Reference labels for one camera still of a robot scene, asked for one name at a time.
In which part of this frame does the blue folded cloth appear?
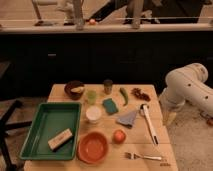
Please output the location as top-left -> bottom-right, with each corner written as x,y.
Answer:
116,110 -> 138,128

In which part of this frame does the black office chair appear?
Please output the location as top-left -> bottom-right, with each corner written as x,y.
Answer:
0,61 -> 31,171

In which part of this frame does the white handled utensil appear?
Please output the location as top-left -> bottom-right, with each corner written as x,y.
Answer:
140,104 -> 159,145

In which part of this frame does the wooden block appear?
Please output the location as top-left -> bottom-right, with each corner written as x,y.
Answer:
48,129 -> 73,150

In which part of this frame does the green plastic tray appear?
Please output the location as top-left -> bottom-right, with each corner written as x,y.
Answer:
20,102 -> 81,160

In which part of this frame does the dried red chili bunch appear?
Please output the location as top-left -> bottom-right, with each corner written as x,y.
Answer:
131,88 -> 150,101

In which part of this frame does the yellow banana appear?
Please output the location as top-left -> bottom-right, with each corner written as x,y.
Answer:
70,86 -> 84,93

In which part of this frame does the white cup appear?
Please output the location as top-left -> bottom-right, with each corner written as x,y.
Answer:
86,106 -> 102,123

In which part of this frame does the dark maroon bowl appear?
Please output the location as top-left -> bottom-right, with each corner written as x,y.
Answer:
64,80 -> 85,100

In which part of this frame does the silver fork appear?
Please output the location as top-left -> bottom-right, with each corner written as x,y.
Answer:
124,152 -> 162,161

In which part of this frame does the green translucent cup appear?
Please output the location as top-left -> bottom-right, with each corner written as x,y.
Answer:
87,90 -> 97,105

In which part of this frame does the red tomato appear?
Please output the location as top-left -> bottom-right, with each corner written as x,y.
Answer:
113,130 -> 126,144

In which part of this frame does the teal sponge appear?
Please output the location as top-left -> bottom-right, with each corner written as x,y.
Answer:
102,98 -> 118,115

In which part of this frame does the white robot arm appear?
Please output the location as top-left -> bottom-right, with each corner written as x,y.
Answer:
159,63 -> 213,125

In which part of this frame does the dark olive can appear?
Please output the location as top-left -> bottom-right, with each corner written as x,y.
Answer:
103,79 -> 113,95

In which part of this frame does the red bowl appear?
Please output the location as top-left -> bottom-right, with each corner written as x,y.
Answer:
77,132 -> 109,164

